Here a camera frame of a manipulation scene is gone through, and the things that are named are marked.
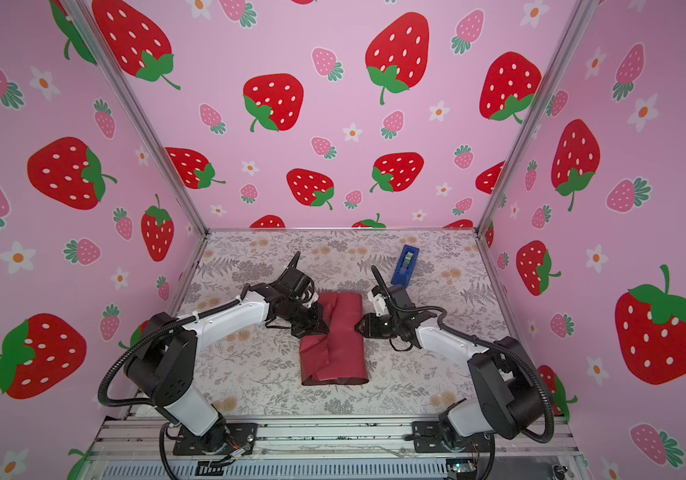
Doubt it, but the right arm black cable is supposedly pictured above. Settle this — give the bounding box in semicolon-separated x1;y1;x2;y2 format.
370;265;555;445

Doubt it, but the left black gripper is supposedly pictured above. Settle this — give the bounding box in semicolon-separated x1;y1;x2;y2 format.
286;300;333;336

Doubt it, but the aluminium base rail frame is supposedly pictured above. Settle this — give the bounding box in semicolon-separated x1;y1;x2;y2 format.
70;415;592;479

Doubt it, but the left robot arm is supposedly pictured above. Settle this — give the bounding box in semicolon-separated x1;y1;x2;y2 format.
123;266;329;451

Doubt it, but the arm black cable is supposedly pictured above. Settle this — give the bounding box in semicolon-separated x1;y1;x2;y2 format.
370;265;555;445
97;250;302;409

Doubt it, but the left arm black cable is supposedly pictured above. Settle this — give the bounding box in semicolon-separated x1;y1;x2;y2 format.
97;250;302;409

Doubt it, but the maroon wrapping paper sheet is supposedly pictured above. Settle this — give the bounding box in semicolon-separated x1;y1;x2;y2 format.
299;292;369;386

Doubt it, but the blue tape dispenser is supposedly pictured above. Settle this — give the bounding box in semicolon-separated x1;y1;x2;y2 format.
391;245;420;288

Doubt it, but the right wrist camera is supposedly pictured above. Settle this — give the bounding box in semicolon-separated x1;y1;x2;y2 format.
367;291;388;317

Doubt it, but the floral table mat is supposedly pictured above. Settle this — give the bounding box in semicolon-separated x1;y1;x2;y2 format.
182;229;509;416

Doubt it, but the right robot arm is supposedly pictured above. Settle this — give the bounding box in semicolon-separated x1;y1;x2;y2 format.
356;286;555;449

